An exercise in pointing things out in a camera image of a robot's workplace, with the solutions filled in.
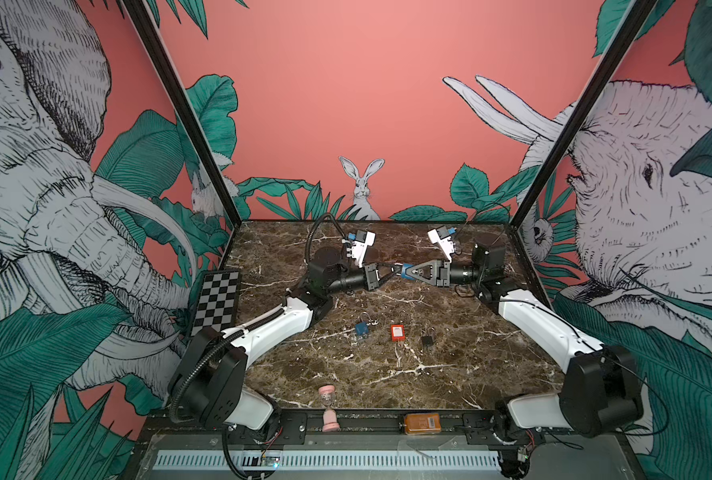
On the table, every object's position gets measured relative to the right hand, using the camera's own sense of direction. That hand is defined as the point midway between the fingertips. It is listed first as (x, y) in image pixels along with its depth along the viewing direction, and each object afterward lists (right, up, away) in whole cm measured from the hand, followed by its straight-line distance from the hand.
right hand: (407, 274), depth 71 cm
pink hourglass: (-19, -37, +1) cm, 42 cm away
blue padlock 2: (-1, 0, +1) cm, 1 cm away
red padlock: (0, -20, +20) cm, 28 cm away
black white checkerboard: (-57, -11, +22) cm, 62 cm away
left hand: (-1, +1, -1) cm, 2 cm away
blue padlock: (-11, -19, +20) cm, 29 cm away
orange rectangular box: (+4, -37, +1) cm, 37 cm away
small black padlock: (+9, -22, +20) cm, 31 cm away
